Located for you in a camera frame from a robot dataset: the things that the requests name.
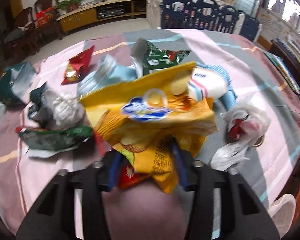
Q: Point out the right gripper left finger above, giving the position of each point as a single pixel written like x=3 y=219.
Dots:
x=114 y=170

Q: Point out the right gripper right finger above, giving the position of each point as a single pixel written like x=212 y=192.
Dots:
x=181 y=164

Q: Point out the yellow potato chips bag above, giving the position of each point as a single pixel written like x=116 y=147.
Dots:
x=138 y=118

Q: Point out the white tissue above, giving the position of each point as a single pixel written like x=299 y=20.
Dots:
x=67 y=111

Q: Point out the white plastic bag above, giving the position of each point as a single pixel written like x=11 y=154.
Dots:
x=247 y=121

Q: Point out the blue quilted cloth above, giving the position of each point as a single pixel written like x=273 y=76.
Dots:
x=229 y=99

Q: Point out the green wrapper flat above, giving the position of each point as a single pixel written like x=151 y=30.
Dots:
x=44 y=143

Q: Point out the light blue face mask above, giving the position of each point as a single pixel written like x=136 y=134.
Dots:
x=108 y=72

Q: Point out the striped pink grey tablecloth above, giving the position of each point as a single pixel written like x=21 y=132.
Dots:
x=144 y=211

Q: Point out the white paper cup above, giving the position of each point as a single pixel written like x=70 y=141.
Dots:
x=204 y=84

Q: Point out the red snack wrapper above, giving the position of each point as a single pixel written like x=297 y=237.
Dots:
x=77 y=67

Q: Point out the green snack bag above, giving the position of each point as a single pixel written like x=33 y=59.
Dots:
x=147 y=58

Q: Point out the dark green paper bag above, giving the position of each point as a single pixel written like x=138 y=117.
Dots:
x=16 y=84

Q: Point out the yellow TV cabinet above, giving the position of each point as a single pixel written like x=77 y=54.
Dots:
x=101 y=12

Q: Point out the dark wooden armchair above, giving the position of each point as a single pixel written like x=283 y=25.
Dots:
x=51 y=27

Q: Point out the red gift box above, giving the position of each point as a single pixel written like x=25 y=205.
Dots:
x=46 y=16

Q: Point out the blue white playpen fence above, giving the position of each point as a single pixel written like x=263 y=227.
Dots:
x=209 y=15

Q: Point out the potted green plant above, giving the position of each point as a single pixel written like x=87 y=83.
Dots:
x=68 y=5

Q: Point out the stack of books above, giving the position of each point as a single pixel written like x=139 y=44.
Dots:
x=289 y=58

